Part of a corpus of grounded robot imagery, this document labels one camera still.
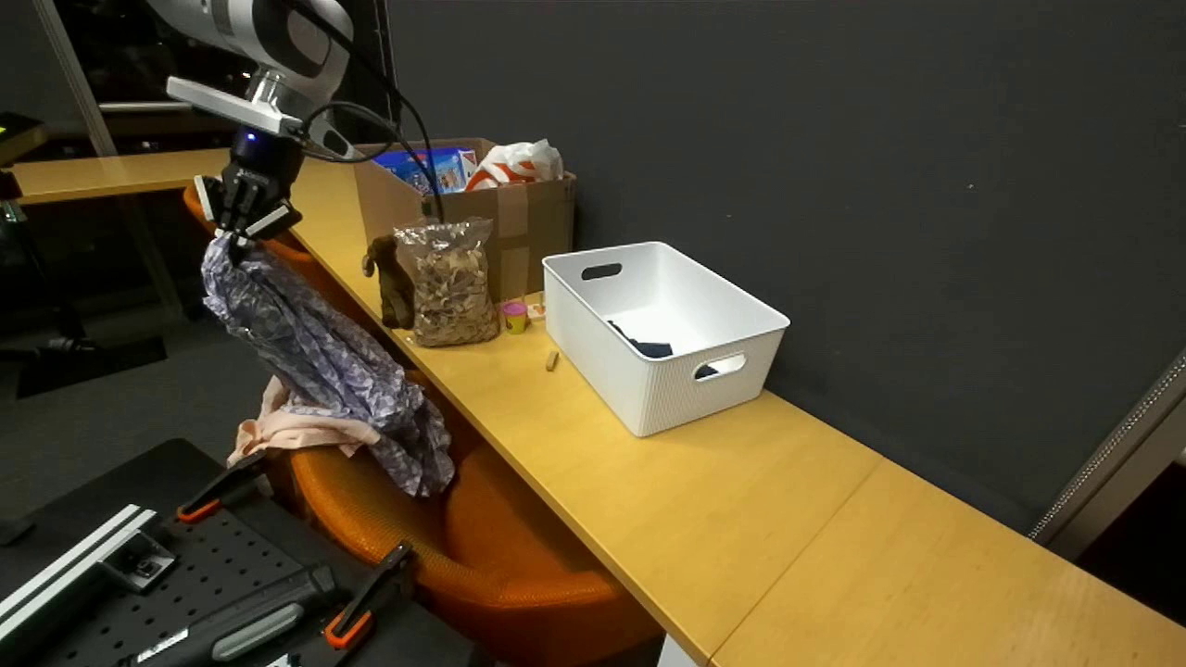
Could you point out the blue white package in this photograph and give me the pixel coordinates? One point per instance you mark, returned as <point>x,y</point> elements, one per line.
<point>428,166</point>

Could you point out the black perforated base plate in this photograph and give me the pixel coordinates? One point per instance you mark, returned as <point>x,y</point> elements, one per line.
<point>187,579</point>

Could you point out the red white plastic bag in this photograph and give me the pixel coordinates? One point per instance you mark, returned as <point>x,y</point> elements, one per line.
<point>521,160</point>

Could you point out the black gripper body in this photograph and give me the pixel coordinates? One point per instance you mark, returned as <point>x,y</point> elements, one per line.
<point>263,173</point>

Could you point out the clear bag of brown chips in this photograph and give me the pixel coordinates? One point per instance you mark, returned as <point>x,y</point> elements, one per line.
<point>452,289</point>

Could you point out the orange black clamp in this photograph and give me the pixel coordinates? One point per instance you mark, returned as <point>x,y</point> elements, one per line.
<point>216,493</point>
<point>365,604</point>

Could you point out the white plastic basket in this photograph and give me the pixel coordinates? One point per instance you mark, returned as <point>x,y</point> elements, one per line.
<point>642,389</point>

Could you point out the white table leg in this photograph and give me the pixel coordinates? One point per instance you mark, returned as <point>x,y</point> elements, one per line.
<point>678,652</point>

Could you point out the blue white checkered cloth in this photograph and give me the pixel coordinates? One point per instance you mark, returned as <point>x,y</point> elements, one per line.
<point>334,373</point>

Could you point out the brown cardboard box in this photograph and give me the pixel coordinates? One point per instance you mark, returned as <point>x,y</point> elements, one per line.
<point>532,227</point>

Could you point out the brown plush moose toy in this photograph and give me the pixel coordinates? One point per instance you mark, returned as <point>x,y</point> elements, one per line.
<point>394,289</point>

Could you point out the small pink yellow object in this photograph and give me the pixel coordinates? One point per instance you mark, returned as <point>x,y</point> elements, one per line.
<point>521,311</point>

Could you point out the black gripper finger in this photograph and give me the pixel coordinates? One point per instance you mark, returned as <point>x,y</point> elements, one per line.
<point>226,217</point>
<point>273,227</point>

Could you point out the orange upholstered chair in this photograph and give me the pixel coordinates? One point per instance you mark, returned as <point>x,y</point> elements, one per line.
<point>532,569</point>
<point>311,265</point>

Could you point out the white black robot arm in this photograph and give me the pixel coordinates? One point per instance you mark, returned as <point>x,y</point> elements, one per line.
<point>273,32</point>

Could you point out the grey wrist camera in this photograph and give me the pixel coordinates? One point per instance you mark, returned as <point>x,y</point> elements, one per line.
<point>227,103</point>

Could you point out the silver aluminium rail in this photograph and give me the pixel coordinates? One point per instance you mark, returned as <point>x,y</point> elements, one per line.
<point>67,569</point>

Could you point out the grey door frame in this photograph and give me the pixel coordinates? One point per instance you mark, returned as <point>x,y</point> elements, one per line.
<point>1115,463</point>

